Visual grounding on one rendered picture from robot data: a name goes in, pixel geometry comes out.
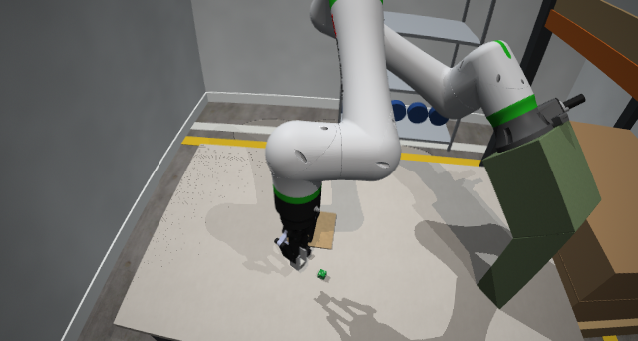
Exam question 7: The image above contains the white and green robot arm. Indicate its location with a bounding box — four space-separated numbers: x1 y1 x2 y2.
265 0 585 221

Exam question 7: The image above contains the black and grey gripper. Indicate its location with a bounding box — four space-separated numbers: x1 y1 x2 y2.
274 212 320 271

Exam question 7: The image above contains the tan square mat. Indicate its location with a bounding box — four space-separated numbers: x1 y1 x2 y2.
308 211 336 249

